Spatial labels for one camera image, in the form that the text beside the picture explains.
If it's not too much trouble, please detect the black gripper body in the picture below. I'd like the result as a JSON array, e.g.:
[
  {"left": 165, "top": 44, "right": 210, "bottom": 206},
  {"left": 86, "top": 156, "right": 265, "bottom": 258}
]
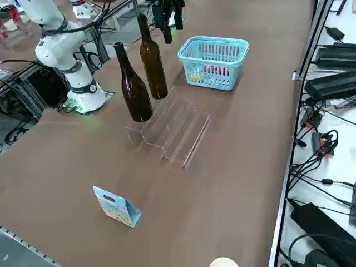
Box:
[{"left": 153, "top": 0, "right": 186, "bottom": 7}]

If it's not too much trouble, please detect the olive high-shoulder wine bottle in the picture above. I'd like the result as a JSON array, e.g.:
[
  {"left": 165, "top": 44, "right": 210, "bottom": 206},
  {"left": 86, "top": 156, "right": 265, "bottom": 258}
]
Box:
[{"left": 137, "top": 13, "right": 169, "bottom": 100}]

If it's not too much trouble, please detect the brown sloped-shoulder wine bottle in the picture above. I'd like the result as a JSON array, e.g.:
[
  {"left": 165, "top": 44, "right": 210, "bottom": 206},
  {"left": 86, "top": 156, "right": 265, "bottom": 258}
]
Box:
[{"left": 113, "top": 41, "right": 154, "bottom": 123}]

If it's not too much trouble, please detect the clear acrylic stepped shelf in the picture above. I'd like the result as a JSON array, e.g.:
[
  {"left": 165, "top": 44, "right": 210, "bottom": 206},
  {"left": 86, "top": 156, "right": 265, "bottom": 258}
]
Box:
[{"left": 124, "top": 86, "right": 211, "bottom": 169}]

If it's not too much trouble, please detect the light blue plastic basket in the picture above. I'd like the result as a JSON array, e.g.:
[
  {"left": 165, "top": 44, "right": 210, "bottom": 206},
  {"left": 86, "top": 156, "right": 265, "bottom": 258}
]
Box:
[{"left": 177, "top": 36, "right": 250, "bottom": 92}]

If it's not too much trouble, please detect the red cola bottle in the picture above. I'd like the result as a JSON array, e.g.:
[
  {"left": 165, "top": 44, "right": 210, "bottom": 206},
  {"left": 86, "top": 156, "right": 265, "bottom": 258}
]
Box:
[{"left": 204, "top": 64, "right": 230, "bottom": 76}]

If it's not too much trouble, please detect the clear box with red items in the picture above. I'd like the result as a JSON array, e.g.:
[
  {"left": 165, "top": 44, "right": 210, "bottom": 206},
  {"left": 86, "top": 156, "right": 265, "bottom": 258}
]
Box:
[{"left": 0, "top": 4, "right": 33, "bottom": 51}]

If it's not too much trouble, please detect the small black power adapter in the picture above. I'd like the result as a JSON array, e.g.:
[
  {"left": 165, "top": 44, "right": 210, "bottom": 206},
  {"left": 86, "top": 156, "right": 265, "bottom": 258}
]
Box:
[{"left": 324, "top": 26, "right": 346, "bottom": 41}]

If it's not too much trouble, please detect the black ribbed power supply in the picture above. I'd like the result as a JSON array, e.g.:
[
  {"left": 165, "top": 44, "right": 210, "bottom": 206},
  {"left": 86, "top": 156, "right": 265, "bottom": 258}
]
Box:
[
  {"left": 304, "top": 71, "right": 356, "bottom": 101},
  {"left": 316, "top": 41, "right": 356, "bottom": 71}
]

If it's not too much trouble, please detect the orange and black device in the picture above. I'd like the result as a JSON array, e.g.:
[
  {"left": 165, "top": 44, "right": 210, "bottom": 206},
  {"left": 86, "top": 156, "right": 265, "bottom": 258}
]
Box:
[
  {"left": 310, "top": 131, "right": 336, "bottom": 159},
  {"left": 301, "top": 108, "right": 324, "bottom": 130}
]

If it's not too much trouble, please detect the blue printed paper bag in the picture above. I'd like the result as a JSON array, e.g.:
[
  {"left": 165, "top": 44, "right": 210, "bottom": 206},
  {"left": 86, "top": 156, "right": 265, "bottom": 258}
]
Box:
[{"left": 93, "top": 185, "right": 142, "bottom": 229}]

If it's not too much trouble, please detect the large black power brick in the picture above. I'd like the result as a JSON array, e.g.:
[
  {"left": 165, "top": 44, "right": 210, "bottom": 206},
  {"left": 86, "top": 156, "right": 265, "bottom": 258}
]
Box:
[{"left": 290, "top": 202, "right": 356, "bottom": 267}]

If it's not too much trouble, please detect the grey perforated metal strip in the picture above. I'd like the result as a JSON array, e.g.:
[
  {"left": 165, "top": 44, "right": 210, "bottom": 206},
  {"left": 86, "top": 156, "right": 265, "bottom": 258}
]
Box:
[{"left": 0, "top": 224, "right": 61, "bottom": 267}]

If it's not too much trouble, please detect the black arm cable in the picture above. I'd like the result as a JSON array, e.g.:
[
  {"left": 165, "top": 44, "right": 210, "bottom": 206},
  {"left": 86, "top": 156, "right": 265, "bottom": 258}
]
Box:
[{"left": 41, "top": 0, "right": 156, "bottom": 37}]

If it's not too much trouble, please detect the silver aluminium profile post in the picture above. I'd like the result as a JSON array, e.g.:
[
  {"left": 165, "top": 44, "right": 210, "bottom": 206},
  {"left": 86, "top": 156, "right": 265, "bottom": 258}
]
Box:
[{"left": 293, "top": 0, "right": 335, "bottom": 81}]

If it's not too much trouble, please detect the black aluminium frame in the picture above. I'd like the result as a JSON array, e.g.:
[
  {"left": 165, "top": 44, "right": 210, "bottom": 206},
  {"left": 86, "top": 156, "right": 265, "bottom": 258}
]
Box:
[{"left": 0, "top": 61, "right": 70, "bottom": 121}]

